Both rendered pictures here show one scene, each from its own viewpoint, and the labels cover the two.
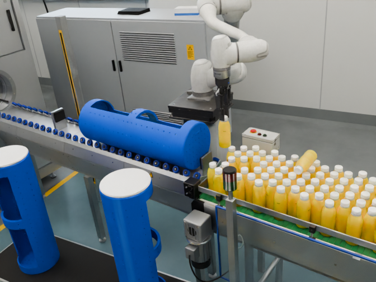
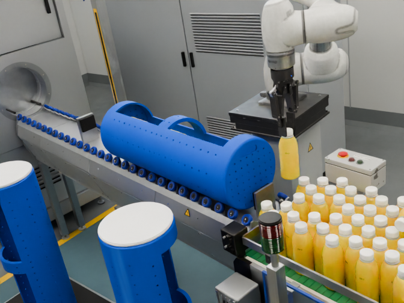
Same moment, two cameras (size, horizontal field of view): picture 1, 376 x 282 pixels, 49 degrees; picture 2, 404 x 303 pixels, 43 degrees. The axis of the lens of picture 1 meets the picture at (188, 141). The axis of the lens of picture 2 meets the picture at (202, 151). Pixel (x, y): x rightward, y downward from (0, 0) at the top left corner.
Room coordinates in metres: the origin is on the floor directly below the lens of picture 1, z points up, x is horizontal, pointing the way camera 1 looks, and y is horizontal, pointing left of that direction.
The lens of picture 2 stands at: (0.41, -0.31, 2.02)
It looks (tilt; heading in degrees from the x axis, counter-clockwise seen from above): 25 degrees down; 14
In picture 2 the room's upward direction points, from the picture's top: 9 degrees counter-clockwise
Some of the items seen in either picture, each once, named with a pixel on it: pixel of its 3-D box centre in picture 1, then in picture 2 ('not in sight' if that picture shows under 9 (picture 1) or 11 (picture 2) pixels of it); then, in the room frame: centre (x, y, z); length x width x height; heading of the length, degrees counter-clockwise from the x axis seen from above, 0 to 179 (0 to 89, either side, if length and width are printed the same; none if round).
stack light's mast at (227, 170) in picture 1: (230, 184); (272, 241); (1.57, -0.17, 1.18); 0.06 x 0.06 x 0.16
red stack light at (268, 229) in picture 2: (229, 174); (270, 226); (1.57, -0.17, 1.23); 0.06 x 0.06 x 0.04
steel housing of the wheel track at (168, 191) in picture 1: (90, 152); (124, 174); (2.74, 0.73, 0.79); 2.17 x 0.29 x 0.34; 52
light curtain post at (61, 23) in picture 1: (82, 117); (126, 127); (3.27, 0.87, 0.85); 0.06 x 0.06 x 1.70; 52
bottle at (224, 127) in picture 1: (224, 132); (288, 155); (2.04, -0.20, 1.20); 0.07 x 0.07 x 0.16
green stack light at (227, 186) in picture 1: (230, 183); (272, 240); (1.57, -0.17, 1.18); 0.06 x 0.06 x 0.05
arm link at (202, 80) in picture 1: (202, 74); (281, 68); (2.87, -0.15, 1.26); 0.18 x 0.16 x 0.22; 92
